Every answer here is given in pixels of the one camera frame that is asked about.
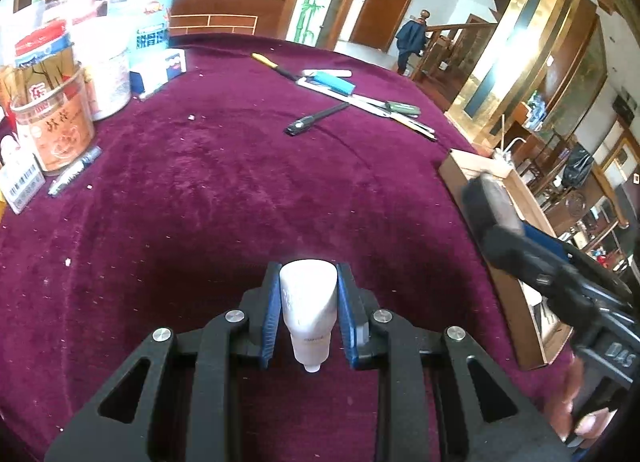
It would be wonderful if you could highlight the gold trimmed pillar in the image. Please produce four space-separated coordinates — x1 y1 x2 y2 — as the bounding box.
445 0 583 143

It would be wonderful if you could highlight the brown wooden door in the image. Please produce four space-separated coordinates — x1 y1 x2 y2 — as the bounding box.
348 0 423 50

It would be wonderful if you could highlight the maroon velvet tablecloth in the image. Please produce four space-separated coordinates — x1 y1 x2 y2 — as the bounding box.
0 32 576 462

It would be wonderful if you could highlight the white yellow pen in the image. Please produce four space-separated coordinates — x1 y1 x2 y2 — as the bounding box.
387 112 438 141

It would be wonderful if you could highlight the green pen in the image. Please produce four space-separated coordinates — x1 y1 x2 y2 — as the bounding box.
385 100 422 117

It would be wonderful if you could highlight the wooden counter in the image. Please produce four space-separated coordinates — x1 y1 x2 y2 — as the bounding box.
167 0 291 38

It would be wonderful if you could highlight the bundle of brown sachets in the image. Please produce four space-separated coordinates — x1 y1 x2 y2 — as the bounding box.
10 47 81 103

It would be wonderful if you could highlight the small blue white box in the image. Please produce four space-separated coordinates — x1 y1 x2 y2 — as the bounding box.
129 48 188 96

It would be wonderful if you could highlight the blue lighter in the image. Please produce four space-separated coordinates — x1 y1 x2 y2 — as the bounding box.
312 71 357 96

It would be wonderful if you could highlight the white can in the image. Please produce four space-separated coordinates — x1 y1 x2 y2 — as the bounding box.
70 30 133 120

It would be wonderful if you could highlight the tall blue white box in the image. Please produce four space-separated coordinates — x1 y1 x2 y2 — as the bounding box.
107 0 173 73

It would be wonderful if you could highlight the black plastic bag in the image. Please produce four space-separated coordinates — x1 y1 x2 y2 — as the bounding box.
560 145 596 188

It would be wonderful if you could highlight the white barcode box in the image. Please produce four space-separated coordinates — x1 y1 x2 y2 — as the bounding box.
0 149 46 215

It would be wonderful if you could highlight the black clip pen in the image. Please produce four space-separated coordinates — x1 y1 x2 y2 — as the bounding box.
284 102 351 136

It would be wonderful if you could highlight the cardboard box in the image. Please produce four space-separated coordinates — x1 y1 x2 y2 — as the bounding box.
438 148 576 372

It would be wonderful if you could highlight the white squeeze tube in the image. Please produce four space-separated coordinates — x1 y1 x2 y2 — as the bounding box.
278 259 338 374

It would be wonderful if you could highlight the blue marker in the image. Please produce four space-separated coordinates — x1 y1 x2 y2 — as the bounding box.
47 145 103 197

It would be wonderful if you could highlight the person's right hand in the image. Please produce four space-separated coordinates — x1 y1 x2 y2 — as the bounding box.
542 349 621 445

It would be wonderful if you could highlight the dark blue jacket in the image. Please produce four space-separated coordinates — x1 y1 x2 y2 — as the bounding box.
395 17 428 76

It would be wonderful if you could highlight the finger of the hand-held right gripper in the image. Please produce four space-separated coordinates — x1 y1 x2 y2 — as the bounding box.
522 223 635 299
481 225 617 339

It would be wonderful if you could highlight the white ruler with tools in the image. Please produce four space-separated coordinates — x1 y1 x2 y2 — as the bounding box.
296 78 396 118

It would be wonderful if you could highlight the yellow black pen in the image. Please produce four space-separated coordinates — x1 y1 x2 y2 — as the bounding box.
250 52 301 80

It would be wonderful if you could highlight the wooden stair railing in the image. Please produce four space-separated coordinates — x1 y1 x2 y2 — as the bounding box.
415 7 498 88

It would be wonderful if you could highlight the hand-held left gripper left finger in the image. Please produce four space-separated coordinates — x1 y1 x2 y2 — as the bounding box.
44 261 282 462

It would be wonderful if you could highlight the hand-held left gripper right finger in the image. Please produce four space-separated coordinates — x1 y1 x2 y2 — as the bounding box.
336 262 572 462

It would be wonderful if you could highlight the orange printed can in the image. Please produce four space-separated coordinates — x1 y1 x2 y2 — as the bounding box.
10 70 96 178

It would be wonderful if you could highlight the small white bottle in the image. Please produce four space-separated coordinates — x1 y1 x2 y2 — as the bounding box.
0 135 23 168

